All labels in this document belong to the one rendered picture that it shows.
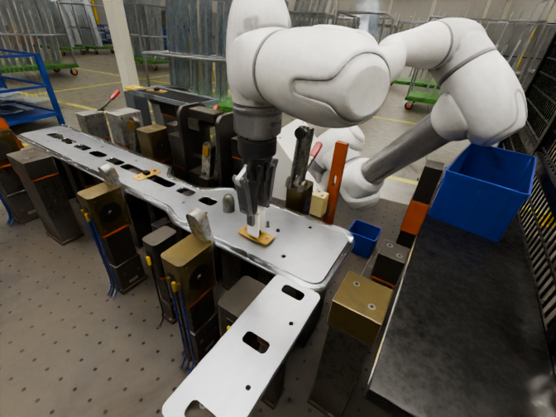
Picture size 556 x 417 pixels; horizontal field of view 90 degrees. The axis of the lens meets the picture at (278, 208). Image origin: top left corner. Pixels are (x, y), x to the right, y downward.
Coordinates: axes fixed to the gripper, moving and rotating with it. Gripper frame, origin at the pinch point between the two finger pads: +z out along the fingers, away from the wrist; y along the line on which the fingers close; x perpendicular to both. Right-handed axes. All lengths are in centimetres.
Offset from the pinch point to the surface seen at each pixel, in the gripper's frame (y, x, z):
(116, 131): 16, 79, 0
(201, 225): -12.8, 3.8, -4.8
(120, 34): 206, 361, -19
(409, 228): 18.5, -30.3, 0.1
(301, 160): 19.9, -0.3, -8.2
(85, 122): 17, 102, 2
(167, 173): 9.2, 41.9, 4.2
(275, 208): 13.0, 2.6, 4.6
